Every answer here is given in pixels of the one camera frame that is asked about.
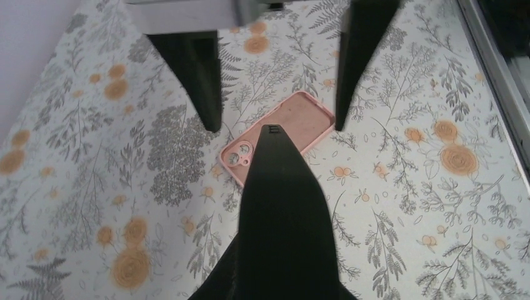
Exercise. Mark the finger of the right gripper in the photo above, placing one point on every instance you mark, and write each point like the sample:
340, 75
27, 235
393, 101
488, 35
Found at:
364, 24

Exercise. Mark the aluminium front rail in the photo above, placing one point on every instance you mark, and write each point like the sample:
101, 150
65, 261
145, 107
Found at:
499, 31

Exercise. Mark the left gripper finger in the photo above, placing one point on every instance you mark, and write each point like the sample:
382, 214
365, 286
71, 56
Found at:
285, 246

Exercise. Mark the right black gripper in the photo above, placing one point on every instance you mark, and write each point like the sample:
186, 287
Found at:
191, 50

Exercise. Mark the floral patterned mat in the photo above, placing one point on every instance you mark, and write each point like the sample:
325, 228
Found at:
112, 189

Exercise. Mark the pink phone case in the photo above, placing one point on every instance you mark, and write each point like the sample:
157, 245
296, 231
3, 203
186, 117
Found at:
301, 116

